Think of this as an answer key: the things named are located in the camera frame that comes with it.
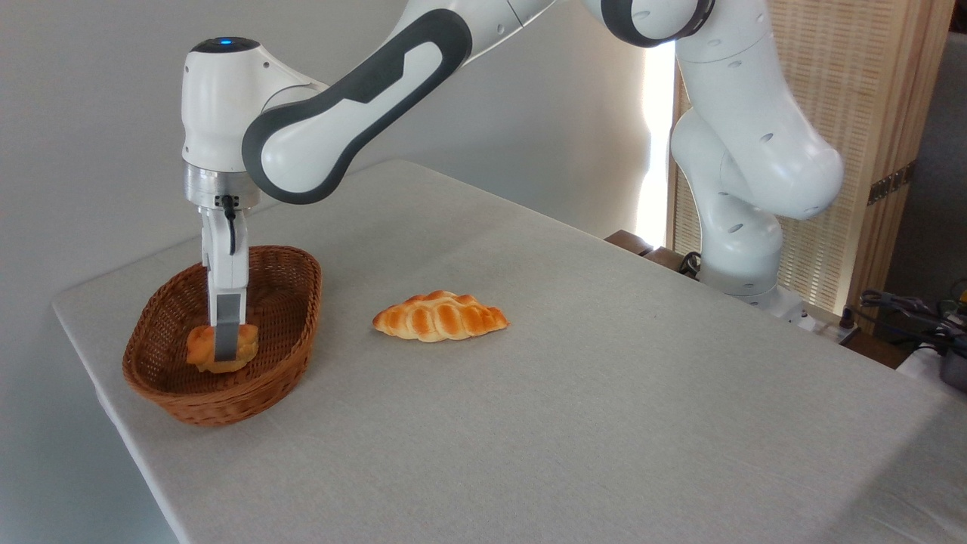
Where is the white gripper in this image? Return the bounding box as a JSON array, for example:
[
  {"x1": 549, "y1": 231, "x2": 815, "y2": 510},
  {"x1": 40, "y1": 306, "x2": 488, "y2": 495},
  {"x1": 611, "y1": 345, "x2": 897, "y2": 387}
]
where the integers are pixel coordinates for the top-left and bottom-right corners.
[{"x1": 199, "y1": 206, "x2": 251, "y2": 363}]

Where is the round orange bread bun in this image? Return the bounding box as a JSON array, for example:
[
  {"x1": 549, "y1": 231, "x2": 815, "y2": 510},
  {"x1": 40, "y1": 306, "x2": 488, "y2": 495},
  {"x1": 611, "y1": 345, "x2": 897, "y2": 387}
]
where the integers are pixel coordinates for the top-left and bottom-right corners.
[{"x1": 186, "y1": 323, "x2": 259, "y2": 375}]

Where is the braided golden bread loaf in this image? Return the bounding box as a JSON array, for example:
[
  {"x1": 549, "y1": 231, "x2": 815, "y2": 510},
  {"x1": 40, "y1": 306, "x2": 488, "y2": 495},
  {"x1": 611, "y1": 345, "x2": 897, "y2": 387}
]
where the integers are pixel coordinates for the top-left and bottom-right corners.
[{"x1": 372, "y1": 290, "x2": 510, "y2": 344}]

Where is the brown wicker basket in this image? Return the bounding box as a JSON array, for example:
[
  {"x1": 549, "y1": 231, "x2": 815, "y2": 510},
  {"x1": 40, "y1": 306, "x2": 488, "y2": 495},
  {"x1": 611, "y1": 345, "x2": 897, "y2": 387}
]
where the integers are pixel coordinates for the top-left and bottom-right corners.
[{"x1": 122, "y1": 245, "x2": 323, "y2": 428}]

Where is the grey linen tablecloth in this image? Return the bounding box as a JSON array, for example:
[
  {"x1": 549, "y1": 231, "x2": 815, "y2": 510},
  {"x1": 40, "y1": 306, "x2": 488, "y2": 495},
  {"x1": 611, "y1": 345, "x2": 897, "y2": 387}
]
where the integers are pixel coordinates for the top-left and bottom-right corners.
[{"x1": 51, "y1": 159, "x2": 967, "y2": 544}]

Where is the brown wooden furniture piece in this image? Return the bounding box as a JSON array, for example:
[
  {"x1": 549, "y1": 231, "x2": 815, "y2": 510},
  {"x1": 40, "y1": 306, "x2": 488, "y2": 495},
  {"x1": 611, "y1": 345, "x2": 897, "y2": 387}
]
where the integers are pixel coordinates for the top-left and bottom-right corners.
[{"x1": 604, "y1": 230, "x2": 700, "y2": 279}]

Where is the white power strip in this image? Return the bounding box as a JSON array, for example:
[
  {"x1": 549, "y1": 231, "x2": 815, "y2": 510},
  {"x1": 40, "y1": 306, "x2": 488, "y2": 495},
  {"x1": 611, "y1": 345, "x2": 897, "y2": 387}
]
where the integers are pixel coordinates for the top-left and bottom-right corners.
[{"x1": 797, "y1": 314, "x2": 860, "y2": 343}]

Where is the metal screen hinge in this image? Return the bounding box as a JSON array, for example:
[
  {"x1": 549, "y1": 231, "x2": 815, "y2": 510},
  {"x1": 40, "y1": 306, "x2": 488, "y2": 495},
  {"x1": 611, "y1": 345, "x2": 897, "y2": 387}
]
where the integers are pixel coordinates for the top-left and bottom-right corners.
[{"x1": 867, "y1": 162, "x2": 917, "y2": 206}]

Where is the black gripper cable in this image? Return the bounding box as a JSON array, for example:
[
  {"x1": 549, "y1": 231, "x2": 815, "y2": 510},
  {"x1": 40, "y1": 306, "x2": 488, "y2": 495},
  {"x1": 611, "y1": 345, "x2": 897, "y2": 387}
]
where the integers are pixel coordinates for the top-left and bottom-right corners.
[{"x1": 215, "y1": 195, "x2": 240, "y2": 256}]

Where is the black cable bundle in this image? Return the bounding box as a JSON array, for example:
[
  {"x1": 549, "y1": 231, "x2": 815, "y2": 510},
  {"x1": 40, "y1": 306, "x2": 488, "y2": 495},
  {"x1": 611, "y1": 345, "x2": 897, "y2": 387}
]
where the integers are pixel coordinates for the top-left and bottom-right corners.
[{"x1": 860, "y1": 287, "x2": 967, "y2": 356}]

